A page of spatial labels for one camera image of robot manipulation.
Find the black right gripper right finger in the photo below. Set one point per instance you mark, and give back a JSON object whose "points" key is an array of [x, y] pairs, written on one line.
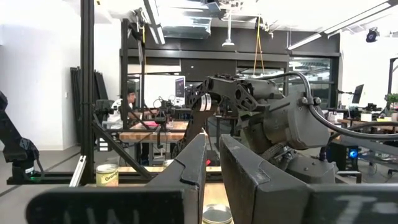
{"points": [[280, 202]]}

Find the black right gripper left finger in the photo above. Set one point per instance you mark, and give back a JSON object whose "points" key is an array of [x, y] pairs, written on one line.
{"points": [[109, 205]]}

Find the small teal patterned can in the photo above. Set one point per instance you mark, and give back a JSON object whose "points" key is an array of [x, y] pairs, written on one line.
{"points": [[217, 214]]}

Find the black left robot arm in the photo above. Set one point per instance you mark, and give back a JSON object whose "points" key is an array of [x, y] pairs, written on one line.
{"points": [[280, 118]]}

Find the tin can yellow orange label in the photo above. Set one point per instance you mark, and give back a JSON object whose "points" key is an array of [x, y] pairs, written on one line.
{"points": [[107, 177]]}

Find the black computer with blue light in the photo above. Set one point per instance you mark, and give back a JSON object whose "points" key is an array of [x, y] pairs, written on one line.
{"points": [[353, 153]]}

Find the white bar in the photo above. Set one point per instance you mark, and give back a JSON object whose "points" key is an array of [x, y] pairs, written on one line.
{"points": [[77, 171]]}

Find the wooden workbench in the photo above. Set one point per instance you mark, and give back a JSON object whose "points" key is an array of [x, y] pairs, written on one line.
{"points": [[155, 135]]}

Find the computer monitor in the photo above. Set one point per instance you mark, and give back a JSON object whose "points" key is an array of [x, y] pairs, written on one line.
{"points": [[358, 93], [180, 87]]}

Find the black leaning panels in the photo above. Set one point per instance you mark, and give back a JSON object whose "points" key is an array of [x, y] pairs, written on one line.
{"points": [[76, 102]]}

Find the person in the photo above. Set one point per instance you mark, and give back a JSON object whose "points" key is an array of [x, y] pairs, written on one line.
{"points": [[130, 98]]}

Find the long linear ceiling light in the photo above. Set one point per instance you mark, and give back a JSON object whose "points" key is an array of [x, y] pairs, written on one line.
{"points": [[326, 31]]}

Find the black ceiling spotlight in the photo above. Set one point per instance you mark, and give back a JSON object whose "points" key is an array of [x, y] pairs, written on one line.
{"points": [[372, 35]]}

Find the black aluminium table frame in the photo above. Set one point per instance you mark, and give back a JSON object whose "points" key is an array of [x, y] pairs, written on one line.
{"points": [[87, 93]]}

